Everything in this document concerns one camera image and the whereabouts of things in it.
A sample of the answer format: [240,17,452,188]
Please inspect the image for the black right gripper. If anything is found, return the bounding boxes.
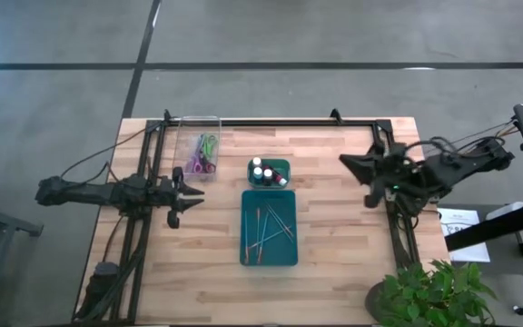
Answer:
[339,144,410,210]

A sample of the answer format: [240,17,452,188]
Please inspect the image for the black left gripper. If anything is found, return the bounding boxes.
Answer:
[159,166,206,230]

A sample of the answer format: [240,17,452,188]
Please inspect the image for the red-handled scissors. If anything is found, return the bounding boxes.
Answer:
[199,154,218,176]

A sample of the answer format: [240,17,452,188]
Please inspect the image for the green-handled scissors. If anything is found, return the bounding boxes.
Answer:
[196,133,220,161]

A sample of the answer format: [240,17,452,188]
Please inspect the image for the clear plastic container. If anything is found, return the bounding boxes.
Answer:
[172,114,223,183]

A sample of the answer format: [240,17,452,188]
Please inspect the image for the small teal plastic bin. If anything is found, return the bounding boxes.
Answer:
[246,157,292,189]

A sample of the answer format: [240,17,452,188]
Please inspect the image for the large blue plastic bin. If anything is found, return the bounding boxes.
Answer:
[239,189,300,268]

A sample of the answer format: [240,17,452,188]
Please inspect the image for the white paper sheet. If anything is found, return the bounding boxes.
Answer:
[438,207,492,263]

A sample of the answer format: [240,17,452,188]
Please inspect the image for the black plant pot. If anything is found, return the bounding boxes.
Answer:
[363,281,392,324]

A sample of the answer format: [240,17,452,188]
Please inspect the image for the green leafy plant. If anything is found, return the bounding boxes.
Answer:
[372,258,498,327]

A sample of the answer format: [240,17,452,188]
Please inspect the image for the white box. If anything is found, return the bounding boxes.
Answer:
[485,201,523,223]

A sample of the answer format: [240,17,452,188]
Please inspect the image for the orange-brown cable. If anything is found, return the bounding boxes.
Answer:
[101,215,127,264]

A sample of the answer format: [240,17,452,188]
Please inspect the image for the right arm cables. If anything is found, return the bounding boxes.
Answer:
[424,117,519,158]

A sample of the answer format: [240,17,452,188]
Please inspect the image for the black cable bundle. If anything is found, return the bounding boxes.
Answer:
[75,244,147,322]

